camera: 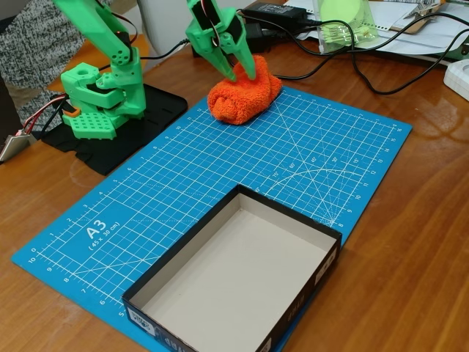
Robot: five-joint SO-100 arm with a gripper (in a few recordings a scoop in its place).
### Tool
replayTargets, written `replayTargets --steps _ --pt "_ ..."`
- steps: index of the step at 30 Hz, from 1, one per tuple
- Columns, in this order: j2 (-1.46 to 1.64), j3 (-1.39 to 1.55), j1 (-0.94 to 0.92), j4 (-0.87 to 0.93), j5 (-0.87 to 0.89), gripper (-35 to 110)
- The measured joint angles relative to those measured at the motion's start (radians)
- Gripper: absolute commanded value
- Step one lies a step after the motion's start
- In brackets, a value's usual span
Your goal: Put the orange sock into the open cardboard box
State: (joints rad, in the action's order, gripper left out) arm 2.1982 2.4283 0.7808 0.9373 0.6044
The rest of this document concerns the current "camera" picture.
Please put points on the green gripper black motor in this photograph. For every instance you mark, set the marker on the green gripper black motor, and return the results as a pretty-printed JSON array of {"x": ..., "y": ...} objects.
[{"x": 204, "y": 43}]

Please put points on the orange towel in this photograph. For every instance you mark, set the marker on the orange towel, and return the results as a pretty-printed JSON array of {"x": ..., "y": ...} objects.
[{"x": 245, "y": 95}]

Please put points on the green 3D-printed robot arm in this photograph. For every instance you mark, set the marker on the green 3D-printed robot arm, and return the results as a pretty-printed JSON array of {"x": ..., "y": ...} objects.
[{"x": 122, "y": 62}]

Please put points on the large black power adapter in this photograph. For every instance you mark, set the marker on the large black power adapter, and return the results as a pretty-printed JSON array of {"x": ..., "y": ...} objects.
[{"x": 258, "y": 42}]

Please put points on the slim black power adapter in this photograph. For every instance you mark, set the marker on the slim black power adapter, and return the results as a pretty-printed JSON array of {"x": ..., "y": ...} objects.
[{"x": 275, "y": 10}]

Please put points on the blue A3 cutting mat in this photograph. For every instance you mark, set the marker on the blue A3 cutting mat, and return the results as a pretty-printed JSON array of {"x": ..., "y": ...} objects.
[{"x": 227, "y": 161}]

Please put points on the green transparent plastic cup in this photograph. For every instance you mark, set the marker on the green transparent plastic cup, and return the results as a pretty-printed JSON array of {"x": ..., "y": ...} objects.
[{"x": 346, "y": 25}]

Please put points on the white paper sheets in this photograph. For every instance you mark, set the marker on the white paper sheets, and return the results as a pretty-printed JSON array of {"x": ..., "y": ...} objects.
[{"x": 399, "y": 40}]

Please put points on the brown clipboard with metal clip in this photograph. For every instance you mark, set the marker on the brown clipboard with metal clip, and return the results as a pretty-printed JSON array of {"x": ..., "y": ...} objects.
[{"x": 417, "y": 20}]

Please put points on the grey speckled fabric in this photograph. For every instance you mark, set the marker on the grey speckled fabric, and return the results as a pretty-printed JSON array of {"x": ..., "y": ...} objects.
[{"x": 25, "y": 55}]

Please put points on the black cardboard box white inside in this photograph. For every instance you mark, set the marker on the black cardboard box white inside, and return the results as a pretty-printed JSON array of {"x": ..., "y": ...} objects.
[{"x": 238, "y": 278}]

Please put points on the grey controller board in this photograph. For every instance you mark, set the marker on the grey controller board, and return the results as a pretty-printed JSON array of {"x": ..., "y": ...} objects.
[{"x": 14, "y": 146}]

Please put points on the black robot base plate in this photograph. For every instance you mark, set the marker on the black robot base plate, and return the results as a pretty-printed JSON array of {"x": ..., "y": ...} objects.
[{"x": 161, "y": 106}]

